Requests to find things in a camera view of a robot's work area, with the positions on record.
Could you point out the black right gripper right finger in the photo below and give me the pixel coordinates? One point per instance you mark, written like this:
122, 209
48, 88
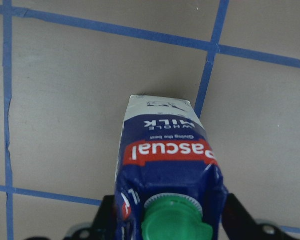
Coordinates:
238, 224

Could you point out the blue white milk carton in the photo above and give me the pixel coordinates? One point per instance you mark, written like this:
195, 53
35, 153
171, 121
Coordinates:
168, 184

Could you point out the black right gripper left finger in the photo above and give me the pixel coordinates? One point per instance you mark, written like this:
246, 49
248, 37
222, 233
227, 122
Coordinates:
103, 226

